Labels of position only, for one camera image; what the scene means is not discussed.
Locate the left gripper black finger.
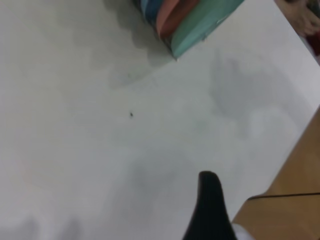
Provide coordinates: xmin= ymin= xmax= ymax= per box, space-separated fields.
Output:
xmin=181 ymin=170 xmax=237 ymax=240

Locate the green round plate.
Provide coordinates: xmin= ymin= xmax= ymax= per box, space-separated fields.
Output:
xmin=169 ymin=0 xmax=245 ymax=60

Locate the pink round plate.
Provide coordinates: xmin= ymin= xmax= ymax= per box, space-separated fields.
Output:
xmin=156 ymin=0 xmax=201 ymax=42

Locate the blue round plate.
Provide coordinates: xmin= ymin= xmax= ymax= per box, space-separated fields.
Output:
xmin=139 ymin=0 xmax=166 ymax=35

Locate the pale pink background object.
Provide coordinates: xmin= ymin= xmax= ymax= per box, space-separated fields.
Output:
xmin=277 ymin=0 xmax=320 ymax=38

